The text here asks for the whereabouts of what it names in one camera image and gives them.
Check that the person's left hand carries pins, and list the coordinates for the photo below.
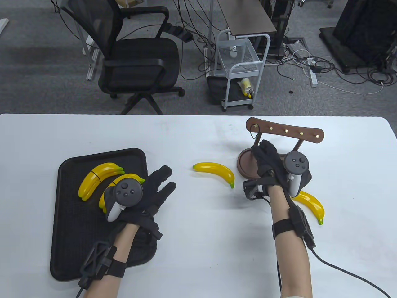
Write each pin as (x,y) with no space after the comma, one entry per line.
(152,195)

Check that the person's right hand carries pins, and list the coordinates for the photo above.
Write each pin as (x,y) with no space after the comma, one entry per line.
(273,169)

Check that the person's left thumb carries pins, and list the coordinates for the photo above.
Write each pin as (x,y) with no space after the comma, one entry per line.
(167,190)

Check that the person's right fingers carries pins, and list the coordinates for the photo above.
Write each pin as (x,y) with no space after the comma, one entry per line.
(263,153)

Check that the brown wooden banana stand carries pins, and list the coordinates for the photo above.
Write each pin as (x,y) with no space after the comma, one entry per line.
(279,127)

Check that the person's right forearm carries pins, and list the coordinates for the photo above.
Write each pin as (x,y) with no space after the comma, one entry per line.
(293,267)

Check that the black forearm sensor pack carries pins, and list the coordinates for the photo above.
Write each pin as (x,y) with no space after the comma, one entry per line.
(299,222)

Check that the person's left forearm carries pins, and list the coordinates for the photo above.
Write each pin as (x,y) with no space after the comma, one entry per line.
(124,245)

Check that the grey right hand controller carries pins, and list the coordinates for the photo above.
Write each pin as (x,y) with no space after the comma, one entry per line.
(297,164)

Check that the grey hand controller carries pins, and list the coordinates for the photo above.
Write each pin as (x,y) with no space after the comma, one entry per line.
(297,164)
(127,191)

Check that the yellow toy banana bunch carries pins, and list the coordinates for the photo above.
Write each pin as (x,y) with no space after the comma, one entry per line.
(93,181)
(134,177)

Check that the grey left hand controller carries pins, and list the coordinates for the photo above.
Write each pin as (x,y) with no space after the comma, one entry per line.
(127,191)

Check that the yellow single toy banana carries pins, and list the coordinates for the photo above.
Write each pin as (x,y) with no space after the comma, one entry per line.
(311,205)
(217,170)

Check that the yellow items in cart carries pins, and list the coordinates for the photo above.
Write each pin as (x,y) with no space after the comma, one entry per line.
(245,87)

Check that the white metal rolling cart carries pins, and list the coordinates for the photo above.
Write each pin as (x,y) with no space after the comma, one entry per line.
(245,66)

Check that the white power strip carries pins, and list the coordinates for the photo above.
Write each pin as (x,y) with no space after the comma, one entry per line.
(313,77)

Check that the black plastic tray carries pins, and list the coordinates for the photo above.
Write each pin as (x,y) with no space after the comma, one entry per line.
(71,223)

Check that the grey power adapter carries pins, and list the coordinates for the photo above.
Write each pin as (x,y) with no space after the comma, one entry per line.
(296,49)

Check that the black mesh office chair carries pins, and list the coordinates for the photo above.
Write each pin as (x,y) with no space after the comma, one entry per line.
(142,59)

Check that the brown side table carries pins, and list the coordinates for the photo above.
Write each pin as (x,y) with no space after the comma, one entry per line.
(248,15)

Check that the black power strip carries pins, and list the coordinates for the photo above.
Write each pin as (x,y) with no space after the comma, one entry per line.
(181,32)

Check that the black equipment stand base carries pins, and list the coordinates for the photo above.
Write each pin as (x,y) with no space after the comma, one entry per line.
(359,31)

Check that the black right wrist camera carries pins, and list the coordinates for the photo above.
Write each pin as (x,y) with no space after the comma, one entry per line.
(252,187)

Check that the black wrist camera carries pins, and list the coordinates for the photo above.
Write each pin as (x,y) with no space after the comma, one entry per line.
(252,187)
(99,260)

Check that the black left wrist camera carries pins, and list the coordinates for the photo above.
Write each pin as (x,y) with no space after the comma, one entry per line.
(99,260)

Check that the white metal frame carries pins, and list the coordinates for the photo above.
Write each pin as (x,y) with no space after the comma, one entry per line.
(91,56)

